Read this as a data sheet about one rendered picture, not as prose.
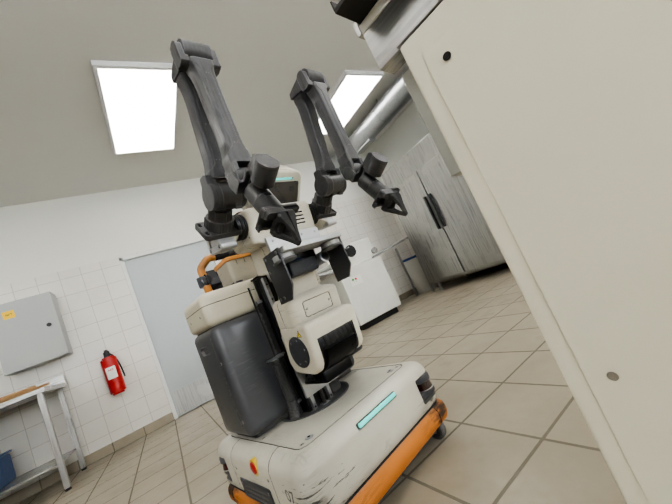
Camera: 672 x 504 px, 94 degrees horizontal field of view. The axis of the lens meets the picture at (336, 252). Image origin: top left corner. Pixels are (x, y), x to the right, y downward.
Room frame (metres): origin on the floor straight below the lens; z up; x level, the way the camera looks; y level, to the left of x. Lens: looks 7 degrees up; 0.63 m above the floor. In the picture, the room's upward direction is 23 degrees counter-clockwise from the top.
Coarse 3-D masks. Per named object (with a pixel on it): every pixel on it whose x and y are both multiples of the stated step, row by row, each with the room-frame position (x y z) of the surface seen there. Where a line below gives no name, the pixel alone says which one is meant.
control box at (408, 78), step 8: (408, 72) 0.35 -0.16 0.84; (408, 80) 0.36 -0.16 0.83; (408, 88) 0.36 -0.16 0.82; (416, 88) 0.35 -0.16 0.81; (416, 96) 0.36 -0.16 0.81; (416, 104) 0.36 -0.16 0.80; (424, 104) 0.35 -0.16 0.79; (424, 112) 0.36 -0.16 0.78; (424, 120) 0.36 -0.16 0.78; (432, 120) 0.35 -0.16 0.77; (432, 128) 0.36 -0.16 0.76; (432, 136) 0.36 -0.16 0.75; (440, 136) 0.35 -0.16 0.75; (440, 144) 0.36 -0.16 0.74; (440, 152) 0.36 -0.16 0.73; (448, 152) 0.35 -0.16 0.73; (448, 160) 0.36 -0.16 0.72; (448, 168) 0.36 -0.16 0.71; (456, 168) 0.35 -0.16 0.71
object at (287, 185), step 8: (280, 168) 1.06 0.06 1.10; (288, 168) 1.08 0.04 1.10; (280, 176) 1.03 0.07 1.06; (288, 176) 1.06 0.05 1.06; (296, 176) 1.08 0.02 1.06; (280, 184) 1.05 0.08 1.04; (288, 184) 1.07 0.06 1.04; (296, 184) 1.10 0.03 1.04; (272, 192) 1.04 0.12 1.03; (280, 192) 1.06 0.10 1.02; (288, 192) 1.09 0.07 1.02; (296, 192) 1.11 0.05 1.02; (280, 200) 1.08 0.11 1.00; (288, 200) 1.10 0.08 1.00; (296, 200) 1.13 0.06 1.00
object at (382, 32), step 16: (384, 0) 0.31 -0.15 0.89; (400, 0) 0.30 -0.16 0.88; (416, 0) 0.29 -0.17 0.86; (432, 0) 0.28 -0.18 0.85; (368, 16) 0.32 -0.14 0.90; (384, 16) 0.31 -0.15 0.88; (400, 16) 0.30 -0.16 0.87; (416, 16) 0.29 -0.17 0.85; (368, 32) 0.33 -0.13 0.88; (384, 32) 0.32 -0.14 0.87; (400, 32) 0.31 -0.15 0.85; (384, 48) 0.32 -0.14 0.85; (384, 64) 0.33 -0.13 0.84; (400, 64) 0.34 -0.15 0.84
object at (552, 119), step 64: (448, 0) 0.26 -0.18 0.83; (512, 0) 0.23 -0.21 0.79; (576, 0) 0.21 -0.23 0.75; (640, 0) 0.19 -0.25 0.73; (448, 64) 0.28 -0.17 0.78; (512, 64) 0.25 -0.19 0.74; (576, 64) 0.22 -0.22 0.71; (640, 64) 0.20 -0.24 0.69; (448, 128) 0.30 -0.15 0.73; (512, 128) 0.26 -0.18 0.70; (576, 128) 0.24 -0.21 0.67; (640, 128) 0.21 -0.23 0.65; (512, 192) 0.28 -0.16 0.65; (576, 192) 0.25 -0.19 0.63; (640, 192) 0.23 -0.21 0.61; (512, 256) 0.30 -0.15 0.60; (576, 256) 0.26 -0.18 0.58; (640, 256) 0.24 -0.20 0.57; (576, 320) 0.28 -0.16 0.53; (640, 320) 0.25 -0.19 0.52; (576, 384) 0.30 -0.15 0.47; (640, 384) 0.27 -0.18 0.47; (640, 448) 0.28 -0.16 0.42
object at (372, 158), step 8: (376, 152) 1.01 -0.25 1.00; (368, 160) 1.00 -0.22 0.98; (376, 160) 0.97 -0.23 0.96; (384, 160) 0.98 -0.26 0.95; (344, 168) 1.05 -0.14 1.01; (360, 168) 1.02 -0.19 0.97; (368, 168) 1.00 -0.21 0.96; (376, 168) 0.98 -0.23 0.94; (384, 168) 1.00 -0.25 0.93; (352, 176) 1.04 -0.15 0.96; (360, 176) 1.05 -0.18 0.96; (376, 176) 1.00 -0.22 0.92
